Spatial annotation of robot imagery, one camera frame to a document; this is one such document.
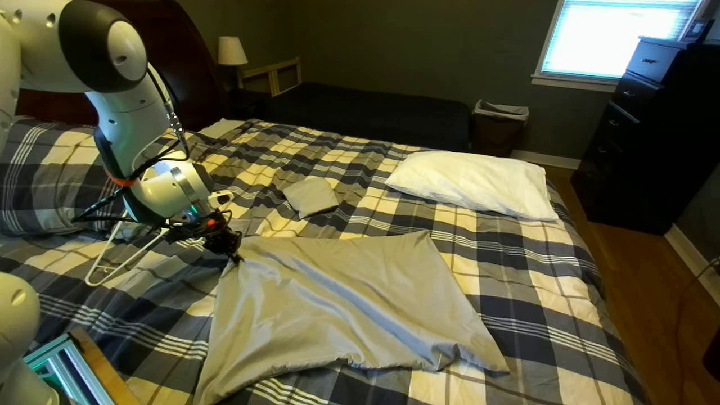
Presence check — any brown wooden board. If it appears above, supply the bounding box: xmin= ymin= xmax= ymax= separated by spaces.
xmin=67 ymin=323 xmax=147 ymax=405

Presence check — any large grey cloth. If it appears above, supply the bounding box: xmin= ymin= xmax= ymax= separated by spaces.
xmin=191 ymin=230 xmax=513 ymax=405

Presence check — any white wire clothes hanger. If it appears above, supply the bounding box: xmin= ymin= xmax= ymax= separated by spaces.
xmin=84 ymin=213 xmax=174 ymax=289

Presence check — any brown box with cloth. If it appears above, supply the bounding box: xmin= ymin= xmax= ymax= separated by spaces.
xmin=470 ymin=97 xmax=534 ymax=151

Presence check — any bright window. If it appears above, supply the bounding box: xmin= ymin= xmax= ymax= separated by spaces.
xmin=531 ymin=0 xmax=712 ymax=95

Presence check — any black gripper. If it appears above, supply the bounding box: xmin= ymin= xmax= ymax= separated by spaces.
xmin=164 ymin=207 xmax=249 ymax=267

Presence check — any black dresser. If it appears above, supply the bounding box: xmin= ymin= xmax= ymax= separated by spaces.
xmin=571 ymin=31 xmax=720 ymax=239

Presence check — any plaid bedspread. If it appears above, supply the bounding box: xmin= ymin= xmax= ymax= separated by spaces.
xmin=0 ymin=112 xmax=654 ymax=405

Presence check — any table lamp with white shade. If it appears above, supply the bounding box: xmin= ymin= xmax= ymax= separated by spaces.
xmin=217 ymin=34 xmax=252 ymax=91

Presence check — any dark wooden headboard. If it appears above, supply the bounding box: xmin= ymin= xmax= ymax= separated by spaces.
xmin=15 ymin=0 xmax=223 ymax=132

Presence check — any beige open nightstand shelf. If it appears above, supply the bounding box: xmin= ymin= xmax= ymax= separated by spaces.
xmin=240 ymin=55 xmax=306 ymax=99

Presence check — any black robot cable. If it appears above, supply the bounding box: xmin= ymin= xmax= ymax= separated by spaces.
xmin=73 ymin=62 xmax=193 ymax=224

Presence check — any grey box with drawers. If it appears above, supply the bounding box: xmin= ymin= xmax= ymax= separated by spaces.
xmin=627 ymin=34 xmax=684 ymax=85

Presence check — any white pillow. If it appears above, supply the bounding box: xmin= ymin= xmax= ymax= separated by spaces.
xmin=385 ymin=148 xmax=564 ymax=224

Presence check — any plaid pillow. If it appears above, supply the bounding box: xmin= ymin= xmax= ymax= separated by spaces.
xmin=0 ymin=112 xmax=132 ymax=241

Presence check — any small folded grey cloth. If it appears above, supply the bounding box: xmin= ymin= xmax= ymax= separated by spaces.
xmin=282 ymin=176 xmax=344 ymax=220

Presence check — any teal metal frame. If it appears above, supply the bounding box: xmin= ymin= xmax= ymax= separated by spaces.
xmin=21 ymin=332 xmax=118 ymax=405

